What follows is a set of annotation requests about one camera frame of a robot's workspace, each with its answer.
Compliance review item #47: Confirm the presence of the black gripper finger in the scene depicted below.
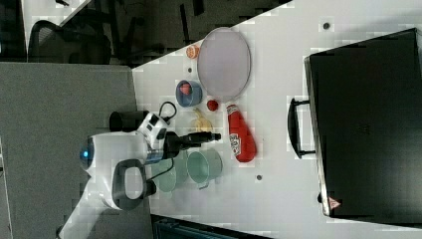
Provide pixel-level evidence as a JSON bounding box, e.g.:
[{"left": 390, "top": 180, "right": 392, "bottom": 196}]
[{"left": 201, "top": 131, "right": 221, "bottom": 141}]

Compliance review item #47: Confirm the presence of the strawberry toy in bowl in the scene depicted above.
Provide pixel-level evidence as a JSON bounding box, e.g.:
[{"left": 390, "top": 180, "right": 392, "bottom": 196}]
[{"left": 179, "top": 83, "right": 192, "bottom": 96}]

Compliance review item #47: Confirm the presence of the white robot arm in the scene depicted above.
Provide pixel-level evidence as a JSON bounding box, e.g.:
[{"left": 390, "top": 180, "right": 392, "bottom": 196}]
[{"left": 56, "top": 131, "right": 221, "bottom": 239}]

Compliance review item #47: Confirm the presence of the blue bowl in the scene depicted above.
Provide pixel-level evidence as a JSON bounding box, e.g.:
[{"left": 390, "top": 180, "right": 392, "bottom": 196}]
[{"left": 175, "top": 80, "right": 203, "bottom": 108}]

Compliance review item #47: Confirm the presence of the red strawberry toy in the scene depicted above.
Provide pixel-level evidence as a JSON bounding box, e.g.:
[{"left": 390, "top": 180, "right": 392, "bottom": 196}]
[{"left": 207, "top": 100, "right": 219, "bottom": 112}]

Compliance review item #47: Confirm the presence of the black cable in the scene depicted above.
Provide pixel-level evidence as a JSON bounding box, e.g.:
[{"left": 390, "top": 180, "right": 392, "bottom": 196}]
[{"left": 158, "top": 101, "right": 178, "bottom": 124}]

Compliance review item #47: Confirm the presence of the orange slice toy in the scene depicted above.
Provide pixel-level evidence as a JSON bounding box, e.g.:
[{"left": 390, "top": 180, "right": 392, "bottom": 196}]
[{"left": 186, "top": 45, "right": 200, "bottom": 59}]

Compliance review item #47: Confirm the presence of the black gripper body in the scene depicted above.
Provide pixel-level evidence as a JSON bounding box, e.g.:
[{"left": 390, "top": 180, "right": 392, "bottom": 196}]
[{"left": 163, "top": 131, "right": 201, "bottom": 159}]

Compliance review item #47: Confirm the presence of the peeled banana toy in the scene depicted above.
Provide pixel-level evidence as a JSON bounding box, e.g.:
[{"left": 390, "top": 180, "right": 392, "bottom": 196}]
[{"left": 191, "top": 109, "right": 213, "bottom": 132}]

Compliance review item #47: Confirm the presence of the black toaster oven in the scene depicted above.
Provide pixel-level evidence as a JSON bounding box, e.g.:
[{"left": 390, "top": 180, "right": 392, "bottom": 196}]
[{"left": 288, "top": 28, "right": 421, "bottom": 228}]

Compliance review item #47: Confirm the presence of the red ketchup bottle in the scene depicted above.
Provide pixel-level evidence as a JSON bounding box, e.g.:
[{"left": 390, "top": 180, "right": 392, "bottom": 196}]
[{"left": 226, "top": 105, "right": 257, "bottom": 163}]

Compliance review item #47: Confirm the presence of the green perforated strainer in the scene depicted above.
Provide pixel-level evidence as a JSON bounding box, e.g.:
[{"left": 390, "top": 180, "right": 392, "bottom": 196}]
[{"left": 151, "top": 150, "right": 188, "bottom": 193}]

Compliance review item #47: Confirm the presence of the black office chair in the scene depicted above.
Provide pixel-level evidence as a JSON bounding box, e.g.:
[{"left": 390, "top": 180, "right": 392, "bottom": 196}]
[{"left": 28, "top": 20, "right": 111, "bottom": 65}]

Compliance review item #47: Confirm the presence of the black cylinder post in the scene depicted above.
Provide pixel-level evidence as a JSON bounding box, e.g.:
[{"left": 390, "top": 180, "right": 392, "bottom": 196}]
[{"left": 108, "top": 111, "right": 148, "bottom": 132}]

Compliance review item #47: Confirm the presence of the large grey round plate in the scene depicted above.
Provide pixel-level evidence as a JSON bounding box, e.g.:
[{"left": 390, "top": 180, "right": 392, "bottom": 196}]
[{"left": 197, "top": 27, "right": 251, "bottom": 102}]

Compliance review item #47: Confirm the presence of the green cup with handle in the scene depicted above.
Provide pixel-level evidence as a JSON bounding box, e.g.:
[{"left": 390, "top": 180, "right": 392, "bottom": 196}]
[{"left": 186, "top": 148, "right": 223, "bottom": 189}]

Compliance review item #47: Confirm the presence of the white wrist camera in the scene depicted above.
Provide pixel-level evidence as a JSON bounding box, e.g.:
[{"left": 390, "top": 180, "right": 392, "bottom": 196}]
[{"left": 136, "top": 113, "right": 168, "bottom": 149}]

